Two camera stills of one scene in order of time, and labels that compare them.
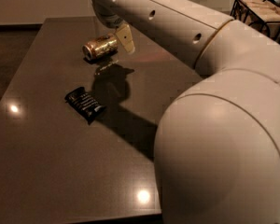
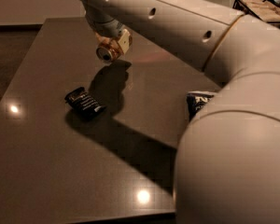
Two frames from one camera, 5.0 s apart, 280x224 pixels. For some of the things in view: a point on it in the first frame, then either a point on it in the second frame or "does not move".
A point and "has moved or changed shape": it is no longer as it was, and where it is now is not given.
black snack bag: [85, 104] does not move
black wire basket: [264, 14] does not move
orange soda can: [101, 47] has moved or changed shape
